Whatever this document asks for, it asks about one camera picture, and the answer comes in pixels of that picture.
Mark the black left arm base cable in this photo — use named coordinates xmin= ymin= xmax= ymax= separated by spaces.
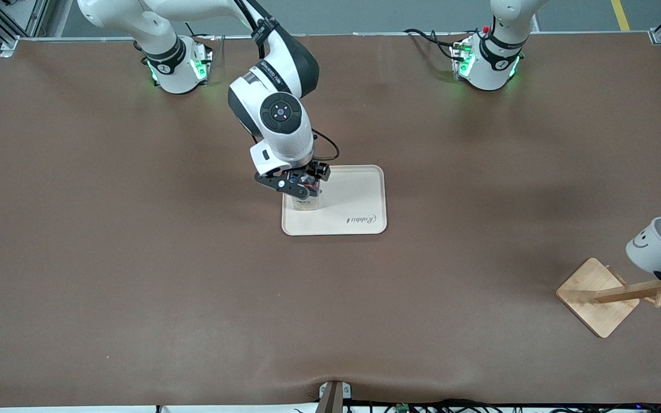
xmin=404 ymin=28 xmax=458 ymax=61

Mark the grey metal bracket with post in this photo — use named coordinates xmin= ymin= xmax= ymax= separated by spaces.
xmin=314 ymin=380 xmax=352 ymax=413

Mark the brown table cover mat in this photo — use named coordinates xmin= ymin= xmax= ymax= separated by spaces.
xmin=0 ymin=33 xmax=661 ymax=409

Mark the blue white milk carton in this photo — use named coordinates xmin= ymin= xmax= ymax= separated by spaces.
xmin=292 ymin=175 xmax=321 ymax=212

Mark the cream rectangular plastic tray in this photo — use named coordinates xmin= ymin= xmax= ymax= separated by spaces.
xmin=282 ymin=165 xmax=388 ymax=236

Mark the wooden cup rack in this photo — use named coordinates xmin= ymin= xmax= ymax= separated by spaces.
xmin=556 ymin=250 xmax=661 ymax=338

